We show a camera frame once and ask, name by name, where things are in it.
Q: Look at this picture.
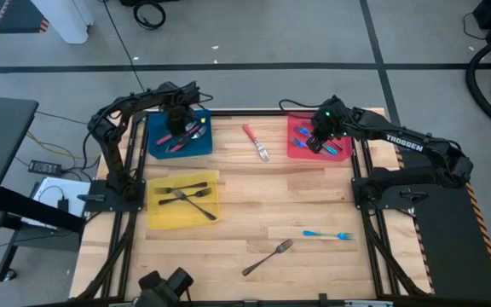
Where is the yellow plastic bin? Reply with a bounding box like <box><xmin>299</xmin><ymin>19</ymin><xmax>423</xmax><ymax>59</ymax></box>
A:
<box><xmin>147</xmin><ymin>171</ymin><xmax>221</xmax><ymax>231</ymax></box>

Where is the blue plastic bin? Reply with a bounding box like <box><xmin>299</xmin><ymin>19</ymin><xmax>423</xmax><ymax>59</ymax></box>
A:
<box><xmin>147</xmin><ymin>109</ymin><xmax>214</xmax><ymax>160</ymax></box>

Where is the black bulky device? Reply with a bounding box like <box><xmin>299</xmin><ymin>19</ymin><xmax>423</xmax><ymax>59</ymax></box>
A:
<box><xmin>136</xmin><ymin>267</ymin><xmax>195</xmax><ymax>307</ymax></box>

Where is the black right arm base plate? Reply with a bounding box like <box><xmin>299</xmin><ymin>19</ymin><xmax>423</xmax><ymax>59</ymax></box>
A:
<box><xmin>351</xmin><ymin>175</ymin><xmax>416</xmax><ymax>211</ymax></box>

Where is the small hazard-striped mat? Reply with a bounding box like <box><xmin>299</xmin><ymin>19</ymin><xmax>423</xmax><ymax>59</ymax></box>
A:
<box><xmin>0</xmin><ymin>0</ymin><xmax>50</xmax><ymax>35</ymax></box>

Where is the black power brick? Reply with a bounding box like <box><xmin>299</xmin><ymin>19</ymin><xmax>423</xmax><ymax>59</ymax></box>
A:
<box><xmin>27</xmin><ymin>159</ymin><xmax>63</xmax><ymax>177</ymax></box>

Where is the long black floor cable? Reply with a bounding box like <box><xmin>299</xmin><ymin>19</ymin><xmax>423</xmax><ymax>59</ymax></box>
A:
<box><xmin>101</xmin><ymin>0</ymin><xmax>152</xmax><ymax>110</ymax></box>

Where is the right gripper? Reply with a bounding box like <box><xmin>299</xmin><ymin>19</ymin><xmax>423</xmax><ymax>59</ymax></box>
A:
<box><xmin>306</xmin><ymin>96</ymin><xmax>353</xmax><ymax>155</ymax></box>

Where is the black desk leg frame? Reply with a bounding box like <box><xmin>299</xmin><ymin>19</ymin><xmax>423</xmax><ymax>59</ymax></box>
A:
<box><xmin>0</xmin><ymin>186</ymin><xmax>87</xmax><ymax>285</ymax></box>

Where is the large hazard-edged black mat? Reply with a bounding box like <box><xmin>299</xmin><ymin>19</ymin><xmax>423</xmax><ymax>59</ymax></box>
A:
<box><xmin>405</xmin><ymin>149</ymin><xmax>491</xmax><ymax>302</ymax></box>

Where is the coiled black cable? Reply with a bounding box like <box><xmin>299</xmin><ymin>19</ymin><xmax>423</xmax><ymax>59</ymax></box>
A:
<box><xmin>132</xmin><ymin>1</ymin><xmax>167</xmax><ymax>32</ymax></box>

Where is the white pillar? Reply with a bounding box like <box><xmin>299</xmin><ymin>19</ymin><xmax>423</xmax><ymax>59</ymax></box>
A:
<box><xmin>30</xmin><ymin>0</ymin><xmax>95</xmax><ymax>45</ymax></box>

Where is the red plastic bin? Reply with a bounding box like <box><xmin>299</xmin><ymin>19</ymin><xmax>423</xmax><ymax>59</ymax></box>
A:
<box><xmin>286</xmin><ymin>113</ymin><xmax>354</xmax><ymax>162</ymax></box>

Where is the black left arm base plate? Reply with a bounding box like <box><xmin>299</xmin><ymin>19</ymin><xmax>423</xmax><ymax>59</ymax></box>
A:
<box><xmin>84</xmin><ymin>178</ymin><xmax>147</xmax><ymax>213</ymax></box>

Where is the white flat box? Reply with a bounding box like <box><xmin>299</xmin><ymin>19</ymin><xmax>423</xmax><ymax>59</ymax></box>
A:
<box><xmin>20</xmin><ymin>176</ymin><xmax>92</xmax><ymax>230</ymax></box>

